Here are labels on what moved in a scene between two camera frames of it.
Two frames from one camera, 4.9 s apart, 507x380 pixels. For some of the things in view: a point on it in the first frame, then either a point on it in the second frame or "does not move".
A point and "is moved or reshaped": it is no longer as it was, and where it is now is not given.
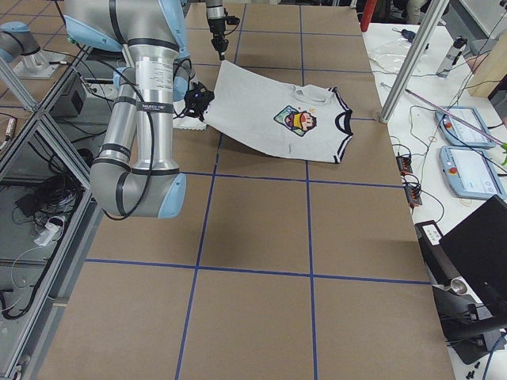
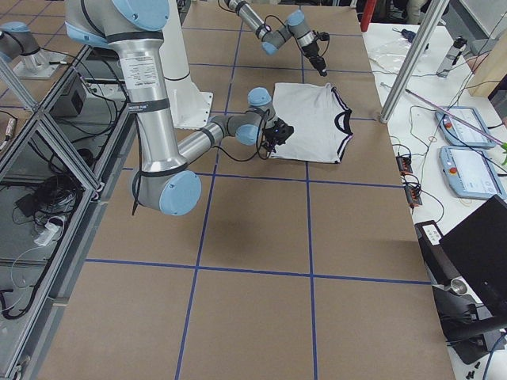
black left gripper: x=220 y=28 → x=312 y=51
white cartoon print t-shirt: x=281 y=120 is moved or reshaped
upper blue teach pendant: x=458 y=132 does not move
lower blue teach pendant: x=469 y=172 does not move
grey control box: x=70 y=101 does not move
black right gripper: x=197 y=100 → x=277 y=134
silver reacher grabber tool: x=492 y=136 does not move
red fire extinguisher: x=368 y=9 does not move
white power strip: x=46 y=234 does not move
